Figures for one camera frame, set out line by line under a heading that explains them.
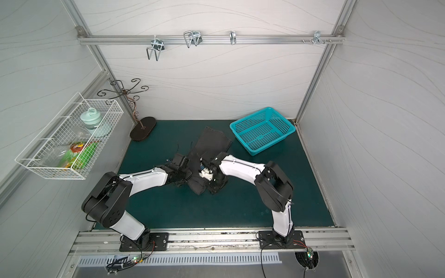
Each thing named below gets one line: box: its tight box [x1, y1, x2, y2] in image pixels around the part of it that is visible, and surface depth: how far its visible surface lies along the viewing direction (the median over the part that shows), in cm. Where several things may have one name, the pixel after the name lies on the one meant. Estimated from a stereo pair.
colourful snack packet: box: [57, 140, 99, 170], surface depth 63 cm
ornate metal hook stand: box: [97, 78, 157, 141], surface depth 100 cm
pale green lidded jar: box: [79, 107, 103, 130], surface depth 67 cm
